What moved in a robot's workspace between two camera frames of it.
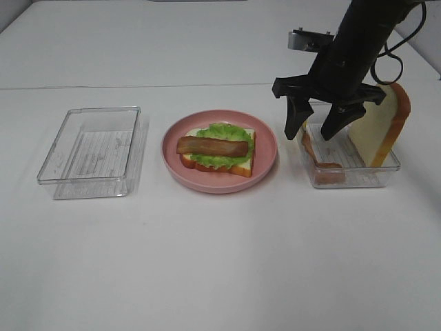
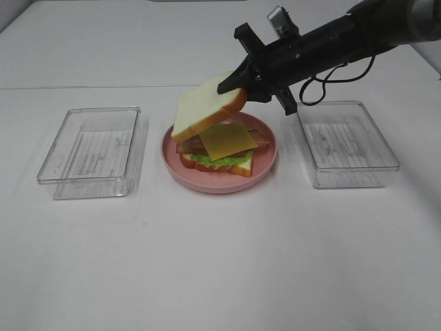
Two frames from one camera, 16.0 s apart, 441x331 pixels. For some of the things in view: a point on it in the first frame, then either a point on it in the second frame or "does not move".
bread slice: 372,134 → 202,107
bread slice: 243,168 does not move
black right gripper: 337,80 → 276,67
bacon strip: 324,173 → 261,141
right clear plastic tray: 335,162 does not move
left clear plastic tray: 91,156 does not move
